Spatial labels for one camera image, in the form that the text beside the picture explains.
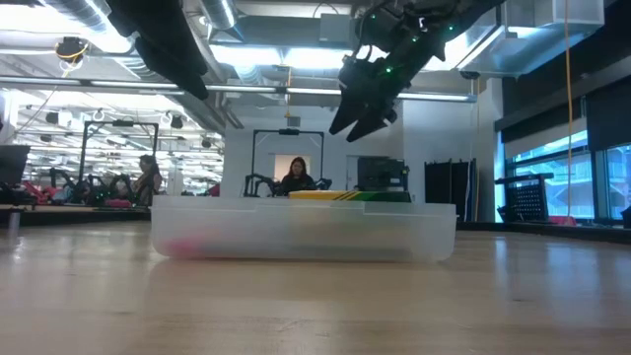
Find black monitor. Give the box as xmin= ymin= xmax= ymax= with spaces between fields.
xmin=0 ymin=144 xmax=32 ymax=186

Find black yellow cable reel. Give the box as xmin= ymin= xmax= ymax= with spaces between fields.
xmin=53 ymin=35 xmax=91 ymax=65

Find silver round air duct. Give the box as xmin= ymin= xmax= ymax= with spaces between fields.
xmin=199 ymin=0 xmax=239 ymax=32

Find black cabinet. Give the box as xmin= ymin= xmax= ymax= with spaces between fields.
xmin=357 ymin=156 xmax=411 ymax=193

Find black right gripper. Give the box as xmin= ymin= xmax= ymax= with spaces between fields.
xmin=328 ymin=19 xmax=446 ymax=144

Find black background rig frame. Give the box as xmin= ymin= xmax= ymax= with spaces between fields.
xmin=250 ymin=128 xmax=325 ymax=198
xmin=78 ymin=120 xmax=160 ymax=206

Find yellow hanging cable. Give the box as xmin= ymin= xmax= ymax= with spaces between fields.
xmin=563 ymin=0 xmax=576 ymax=218

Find black folding panels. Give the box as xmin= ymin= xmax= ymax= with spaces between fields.
xmin=423 ymin=158 xmax=478 ymax=222

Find long ceiling light bar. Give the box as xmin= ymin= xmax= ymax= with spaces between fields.
xmin=0 ymin=76 xmax=477 ymax=104

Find person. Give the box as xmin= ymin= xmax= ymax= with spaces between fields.
xmin=132 ymin=154 xmax=164 ymax=207
xmin=278 ymin=156 xmax=316 ymax=197

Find yellow green crayon box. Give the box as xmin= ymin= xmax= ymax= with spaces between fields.
xmin=288 ymin=189 xmax=413 ymax=204

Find grey ceiling junction box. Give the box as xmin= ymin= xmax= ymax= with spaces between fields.
xmin=318 ymin=13 xmax=352 ymax=44

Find black perforated cart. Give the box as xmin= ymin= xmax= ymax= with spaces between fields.
xmin=494 ymin=172 xmax=557 ymax=224

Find clear plastic pencil case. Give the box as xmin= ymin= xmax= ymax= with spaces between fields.
xmin=150 ymin=195 xmax=458 ymax=263

